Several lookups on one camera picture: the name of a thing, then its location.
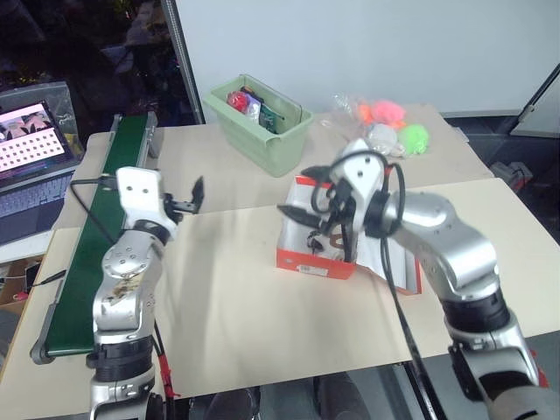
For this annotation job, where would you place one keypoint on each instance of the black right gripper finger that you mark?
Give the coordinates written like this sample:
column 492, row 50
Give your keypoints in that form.
column 302, row 215
column 316, row 173

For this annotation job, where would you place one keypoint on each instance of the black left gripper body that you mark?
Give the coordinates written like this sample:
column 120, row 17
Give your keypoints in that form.
column 181, row 207

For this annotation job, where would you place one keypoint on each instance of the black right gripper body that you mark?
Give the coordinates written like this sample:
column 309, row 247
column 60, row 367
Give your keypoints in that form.
column 340, row 205

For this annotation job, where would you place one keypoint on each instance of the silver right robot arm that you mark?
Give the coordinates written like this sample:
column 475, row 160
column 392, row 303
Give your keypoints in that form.
column 455, row 262

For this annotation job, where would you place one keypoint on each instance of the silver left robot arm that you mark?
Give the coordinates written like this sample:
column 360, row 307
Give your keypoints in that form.
column 124, row 280

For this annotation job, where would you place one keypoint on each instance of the red cardboard shoebox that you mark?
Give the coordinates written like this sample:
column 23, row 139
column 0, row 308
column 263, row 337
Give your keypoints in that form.
column 312, row 264

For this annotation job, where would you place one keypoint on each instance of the light green plastic bin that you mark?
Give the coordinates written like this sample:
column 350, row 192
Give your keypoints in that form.
column 262, row 135

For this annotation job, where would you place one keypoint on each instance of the clear plastic bag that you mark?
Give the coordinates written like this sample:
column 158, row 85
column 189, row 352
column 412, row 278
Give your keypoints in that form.
column 350, row 116

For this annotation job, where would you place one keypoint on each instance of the green packet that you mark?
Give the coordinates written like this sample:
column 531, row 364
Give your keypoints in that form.
column 269, row 117

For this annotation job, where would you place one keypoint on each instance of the white fluffy ball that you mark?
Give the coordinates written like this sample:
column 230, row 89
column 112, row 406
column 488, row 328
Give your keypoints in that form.
column 381, row 135

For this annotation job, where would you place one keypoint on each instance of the orange fluffy ball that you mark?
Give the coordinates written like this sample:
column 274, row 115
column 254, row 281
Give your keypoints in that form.
column 366, row 114

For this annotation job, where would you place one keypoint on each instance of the green conveyor belt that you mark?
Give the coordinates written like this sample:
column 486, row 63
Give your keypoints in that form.
column 94, row 227

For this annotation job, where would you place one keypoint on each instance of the pink fluffy ball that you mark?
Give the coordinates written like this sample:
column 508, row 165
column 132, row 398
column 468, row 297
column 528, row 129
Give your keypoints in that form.
column 387, row 110

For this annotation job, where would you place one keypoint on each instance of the red ball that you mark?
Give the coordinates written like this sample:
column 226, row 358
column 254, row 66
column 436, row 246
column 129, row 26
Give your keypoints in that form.
column 237, row 100

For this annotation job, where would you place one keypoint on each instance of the green fluffy ball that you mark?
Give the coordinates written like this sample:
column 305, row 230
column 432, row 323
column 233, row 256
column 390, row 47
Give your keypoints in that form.
column 415, row 137

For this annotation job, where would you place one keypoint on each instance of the silver metal pole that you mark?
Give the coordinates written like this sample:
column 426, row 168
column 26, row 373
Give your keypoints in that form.
column 186, row 61

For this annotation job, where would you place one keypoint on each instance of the open laptop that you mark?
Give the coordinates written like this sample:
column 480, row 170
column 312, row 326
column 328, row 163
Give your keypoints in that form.
column 26, row 175

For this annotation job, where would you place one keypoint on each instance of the grey device with red base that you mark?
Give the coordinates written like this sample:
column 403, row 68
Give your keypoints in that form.
column 512, row 172

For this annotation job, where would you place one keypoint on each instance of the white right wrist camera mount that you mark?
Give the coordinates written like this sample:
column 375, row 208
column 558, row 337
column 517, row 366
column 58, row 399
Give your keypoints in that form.
column 363, row 175

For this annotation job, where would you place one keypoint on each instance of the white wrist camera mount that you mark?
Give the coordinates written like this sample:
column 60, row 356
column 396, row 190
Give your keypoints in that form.
column 363, row 175
column 140, row 192

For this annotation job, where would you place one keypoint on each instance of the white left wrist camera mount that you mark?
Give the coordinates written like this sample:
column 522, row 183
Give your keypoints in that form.
column 140, row 192

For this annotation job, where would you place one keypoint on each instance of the black metal frame bar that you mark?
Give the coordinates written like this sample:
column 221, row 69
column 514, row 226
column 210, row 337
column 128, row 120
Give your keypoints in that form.
column 536, row 98

